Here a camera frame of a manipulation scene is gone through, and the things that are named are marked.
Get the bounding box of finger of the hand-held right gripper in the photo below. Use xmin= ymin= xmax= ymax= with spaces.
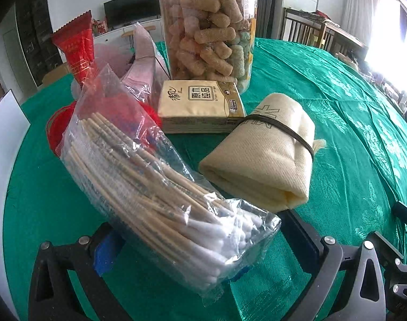
xmin=367 ymin=231 xmax=407 ymax=310
xmin=392 ymin=201 xmax=407 ymax=233

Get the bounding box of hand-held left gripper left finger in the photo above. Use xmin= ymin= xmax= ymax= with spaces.
xmin=29 ymin=222 xmax=134 ymax=321

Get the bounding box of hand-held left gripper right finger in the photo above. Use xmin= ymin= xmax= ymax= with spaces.
xmin=277 ymin=209 xmax=387 ymax=321

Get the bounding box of clear bag of cotton swabs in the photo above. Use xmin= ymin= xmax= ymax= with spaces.
xmin=61 ymin=63 xmax=282 ymax=308

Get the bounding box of small red yarn ball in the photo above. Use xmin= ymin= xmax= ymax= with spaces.
xmin=46 ymin=105 xmax=77 ymax=157

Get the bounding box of white board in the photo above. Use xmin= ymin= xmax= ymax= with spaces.
xmin=0 ymin=90 xmax=32 ymax=308

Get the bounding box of folded beige cloth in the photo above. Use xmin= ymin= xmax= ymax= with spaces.
xmin=198 ymin=93 xmax=326 ymax=214

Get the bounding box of plain green tablecloth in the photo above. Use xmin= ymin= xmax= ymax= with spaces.
xmin=3 ymin=40 xmax=311 ymax=321

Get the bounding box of shiny patterned green tablecloth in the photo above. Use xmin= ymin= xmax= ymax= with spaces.
xmin=228 ymin=37 xmax=407 ymax=321

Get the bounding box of dark rubber band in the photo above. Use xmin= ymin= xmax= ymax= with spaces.
xmin=228 ymin=114 xmax=314 ymax=160

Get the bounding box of beige tissue pack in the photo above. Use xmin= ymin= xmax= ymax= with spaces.
xmin=157 ymin=79 xmax=247 ymax=134

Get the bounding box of wooden dining table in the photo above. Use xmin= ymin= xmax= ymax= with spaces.
xmin=324 ymin=22 xmax=369 ymax=58

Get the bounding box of clear packet of pink sheets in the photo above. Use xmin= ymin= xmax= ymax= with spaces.
xmin=121 ymin=23 xmax=171 ymax=108

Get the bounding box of pink mesh bath sponge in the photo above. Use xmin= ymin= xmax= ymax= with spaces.
xmin=71 ymin=38 xmax=134 ymax=101

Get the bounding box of red snack packet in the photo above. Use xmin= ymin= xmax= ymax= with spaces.
xmin=52 ymin=10 xmax=97 ymax=89

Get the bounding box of white curtain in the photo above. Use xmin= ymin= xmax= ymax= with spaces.
xmin=341 ymin=0 xmax=385 ymax=45

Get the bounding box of wooden chair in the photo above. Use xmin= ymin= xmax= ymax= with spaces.
xmin=280 ymin=7 xmax=328 ymax=48

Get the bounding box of white television cabinet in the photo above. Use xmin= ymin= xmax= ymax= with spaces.
xmin=93 ymin=23 xmax=164 ymax=47

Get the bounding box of clear plastic snack jar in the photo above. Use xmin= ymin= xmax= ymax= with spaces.
xmin=156 ymin=0 xmax=260 ymax=95

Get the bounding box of dark tall cabinet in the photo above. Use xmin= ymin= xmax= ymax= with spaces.
xmin=16 ymin=0 xmax=63 ymax=87

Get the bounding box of red gift box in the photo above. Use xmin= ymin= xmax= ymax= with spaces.
xmin=91 ymin=18 xmax=109 ymax=36

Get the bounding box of black television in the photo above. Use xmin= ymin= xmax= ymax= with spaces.
xmin=104 ymin=0 xmax=161 ymax=29

